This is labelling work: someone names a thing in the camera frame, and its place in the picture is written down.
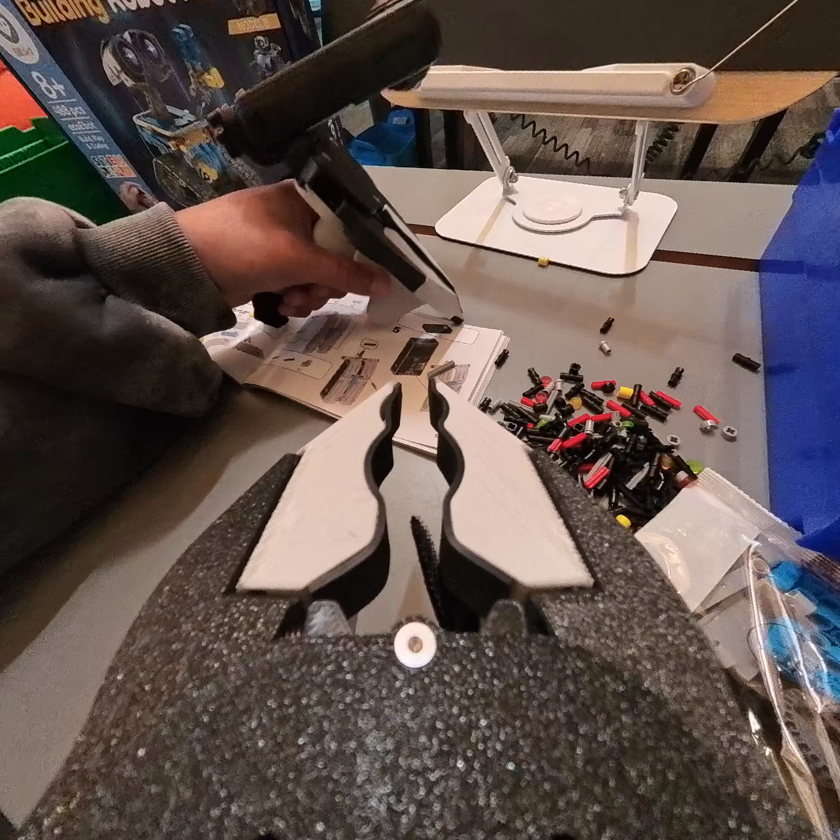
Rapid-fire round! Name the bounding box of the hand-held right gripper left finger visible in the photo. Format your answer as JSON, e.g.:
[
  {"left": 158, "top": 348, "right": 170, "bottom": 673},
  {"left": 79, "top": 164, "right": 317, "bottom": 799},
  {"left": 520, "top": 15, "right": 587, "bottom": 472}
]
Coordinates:
[{"left": 236, "top": 382, "right": 403, "bottom": 596}]

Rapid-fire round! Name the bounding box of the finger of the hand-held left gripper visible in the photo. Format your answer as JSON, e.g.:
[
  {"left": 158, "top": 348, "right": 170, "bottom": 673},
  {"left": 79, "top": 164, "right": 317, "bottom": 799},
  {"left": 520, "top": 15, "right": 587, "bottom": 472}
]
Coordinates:
[{"left": 384, "top": 205, "right": 465, "bottom": 327}]

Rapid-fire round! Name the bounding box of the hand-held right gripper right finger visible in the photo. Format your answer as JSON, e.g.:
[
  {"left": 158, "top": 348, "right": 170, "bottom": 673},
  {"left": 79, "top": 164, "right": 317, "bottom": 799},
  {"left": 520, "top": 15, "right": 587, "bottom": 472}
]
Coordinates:
[{"left": 428, "top": 379, "right": 595, "bottom": 596}]

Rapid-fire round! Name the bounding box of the pile of small toy pegs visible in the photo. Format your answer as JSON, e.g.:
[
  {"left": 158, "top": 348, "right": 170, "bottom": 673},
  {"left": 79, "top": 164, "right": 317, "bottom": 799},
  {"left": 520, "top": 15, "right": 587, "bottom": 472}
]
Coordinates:
[{"left": 479, "top": 364, "right": 739, "bottom": 529}]

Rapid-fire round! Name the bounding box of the white instruction booklet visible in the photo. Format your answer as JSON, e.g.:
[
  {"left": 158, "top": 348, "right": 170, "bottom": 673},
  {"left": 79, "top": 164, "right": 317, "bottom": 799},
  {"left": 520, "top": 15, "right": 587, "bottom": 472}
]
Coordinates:
[{"left": 200, "top": 295, "right": 511, "bottom": 454}]

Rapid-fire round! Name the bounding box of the clear bag of grey parts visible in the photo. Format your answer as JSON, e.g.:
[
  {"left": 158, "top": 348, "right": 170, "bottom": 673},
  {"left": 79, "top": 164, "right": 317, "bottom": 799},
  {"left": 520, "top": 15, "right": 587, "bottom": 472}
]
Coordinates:
[{"left": 633, "top": 469, "right": 840, "bottom": 840}]

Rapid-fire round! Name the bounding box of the blue plastic bin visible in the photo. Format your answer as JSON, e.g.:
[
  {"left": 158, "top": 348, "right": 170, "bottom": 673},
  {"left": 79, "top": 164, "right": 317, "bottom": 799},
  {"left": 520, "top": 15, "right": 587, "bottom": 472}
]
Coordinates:
[{"left": 758, "top": 108, "right": 840, "bottom": 552}]

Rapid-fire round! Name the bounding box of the person's left forearm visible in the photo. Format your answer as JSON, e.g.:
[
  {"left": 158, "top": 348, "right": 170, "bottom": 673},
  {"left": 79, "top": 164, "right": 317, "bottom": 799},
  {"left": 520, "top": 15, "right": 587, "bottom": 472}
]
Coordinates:
[{"left": 0, "top": 197, "right": 238, "bottom": 572}]

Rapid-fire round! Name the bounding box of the grey desk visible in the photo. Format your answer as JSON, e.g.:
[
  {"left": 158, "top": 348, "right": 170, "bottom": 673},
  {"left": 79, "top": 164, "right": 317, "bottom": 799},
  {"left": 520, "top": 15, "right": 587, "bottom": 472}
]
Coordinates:
[{"left": 0, "top": 164, "right": 840, "bottom": 828}]

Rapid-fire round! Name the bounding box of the person's left hand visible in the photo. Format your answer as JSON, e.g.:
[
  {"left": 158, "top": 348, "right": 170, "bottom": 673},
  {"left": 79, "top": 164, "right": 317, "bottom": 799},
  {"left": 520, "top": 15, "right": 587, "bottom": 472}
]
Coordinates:
[{"left": 174, "top": 180, "right": 396, "bottom": 319}]

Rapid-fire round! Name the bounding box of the dark blue toy box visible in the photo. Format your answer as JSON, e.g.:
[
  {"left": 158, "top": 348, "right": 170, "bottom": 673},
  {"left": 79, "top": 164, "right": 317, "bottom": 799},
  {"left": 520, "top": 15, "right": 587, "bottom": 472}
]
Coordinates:
[{"left": 0, "top": 0, "right": 322, "bottom": 211}]

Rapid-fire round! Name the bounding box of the black partition panel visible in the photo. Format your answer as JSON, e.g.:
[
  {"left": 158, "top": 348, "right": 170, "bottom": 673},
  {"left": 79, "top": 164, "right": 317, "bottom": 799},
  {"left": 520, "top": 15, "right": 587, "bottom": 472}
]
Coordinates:
[{"left": 322, "top": 0, "right": 840, "bottom": 70}]

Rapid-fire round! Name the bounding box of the green plastic bin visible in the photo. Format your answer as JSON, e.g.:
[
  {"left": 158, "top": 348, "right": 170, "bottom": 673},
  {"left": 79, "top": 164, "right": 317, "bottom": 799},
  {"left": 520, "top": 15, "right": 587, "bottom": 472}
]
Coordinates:
[{"left": 0, "top": 118, "right": 126, "bottom": 224}]

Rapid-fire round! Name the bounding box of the orange plastic bin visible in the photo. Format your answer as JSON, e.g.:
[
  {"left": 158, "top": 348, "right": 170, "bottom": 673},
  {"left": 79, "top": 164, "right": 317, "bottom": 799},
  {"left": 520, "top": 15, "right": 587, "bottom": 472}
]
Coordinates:
[{"left": 0, "top": 56, "right": 50, "bottom": 132}]

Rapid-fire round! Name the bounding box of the black coiled cable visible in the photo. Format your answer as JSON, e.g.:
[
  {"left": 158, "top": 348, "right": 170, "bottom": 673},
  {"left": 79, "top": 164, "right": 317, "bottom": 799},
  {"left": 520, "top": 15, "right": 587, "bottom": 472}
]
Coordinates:
[{"left": 518, "top": 115, "right": 677, "bottom": 165}]

